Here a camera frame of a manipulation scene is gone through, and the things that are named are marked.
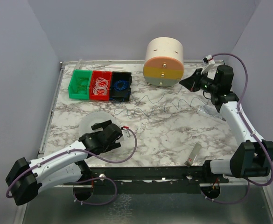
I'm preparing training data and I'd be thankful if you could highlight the white perforated cable spool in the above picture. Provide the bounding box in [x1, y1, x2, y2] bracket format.
[78, 111, 123, 143]

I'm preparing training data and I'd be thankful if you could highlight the long blue wire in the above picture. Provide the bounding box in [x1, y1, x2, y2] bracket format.
[109, 79, 206, 119]

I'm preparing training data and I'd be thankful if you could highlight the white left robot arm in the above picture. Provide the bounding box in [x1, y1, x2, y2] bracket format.
[6, 120, 123, 206]

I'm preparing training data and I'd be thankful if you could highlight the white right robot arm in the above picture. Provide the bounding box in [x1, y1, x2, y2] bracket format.
[179, 65, 273, 178]

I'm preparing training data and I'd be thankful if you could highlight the clear plastic bag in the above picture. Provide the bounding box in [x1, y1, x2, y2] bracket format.
[197, 105, 226, 123]

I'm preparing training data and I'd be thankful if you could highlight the round three-drawer cabinet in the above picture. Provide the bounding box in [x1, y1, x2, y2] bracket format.
[143, 37, 184, 87]

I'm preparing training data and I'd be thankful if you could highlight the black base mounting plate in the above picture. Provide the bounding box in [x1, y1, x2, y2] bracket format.
[63, 159, 230, 195]

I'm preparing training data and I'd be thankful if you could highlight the black plastic bin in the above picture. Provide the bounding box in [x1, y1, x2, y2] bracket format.
[110, 71, 132, 102]

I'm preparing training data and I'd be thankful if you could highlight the green plastic bin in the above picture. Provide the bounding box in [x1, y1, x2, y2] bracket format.
[68, 70, 92, 100]

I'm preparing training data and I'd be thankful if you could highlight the red plastic bin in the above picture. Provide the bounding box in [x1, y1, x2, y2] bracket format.
[89, 70, 112, 101]

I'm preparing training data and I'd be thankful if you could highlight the grey tool with red label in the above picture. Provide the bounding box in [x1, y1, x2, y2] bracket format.
[184, 143, 202, 167]

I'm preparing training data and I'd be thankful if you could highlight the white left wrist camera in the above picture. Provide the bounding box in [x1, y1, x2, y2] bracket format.
[121, 126, 130, 139]

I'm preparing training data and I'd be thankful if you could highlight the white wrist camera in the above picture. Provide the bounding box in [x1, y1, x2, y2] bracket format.
[201, 55, 216, 74]
[121, 126, 130, 139]

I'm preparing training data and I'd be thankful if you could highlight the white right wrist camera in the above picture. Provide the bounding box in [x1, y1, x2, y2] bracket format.
[201, 55, 216, 74]

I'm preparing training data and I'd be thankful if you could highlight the white wire coil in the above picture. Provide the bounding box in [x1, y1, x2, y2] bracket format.
[93, 77, 111, 96]

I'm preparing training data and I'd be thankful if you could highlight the green wire coil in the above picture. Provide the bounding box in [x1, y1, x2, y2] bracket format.
[72, 76, 91, 93]

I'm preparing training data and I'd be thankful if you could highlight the aluminium frame rail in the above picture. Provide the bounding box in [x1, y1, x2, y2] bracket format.
[37, 62, 65, 159]

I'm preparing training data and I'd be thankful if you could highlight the blue wire coil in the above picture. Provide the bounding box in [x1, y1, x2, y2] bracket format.
[113, 79, 129, 92]

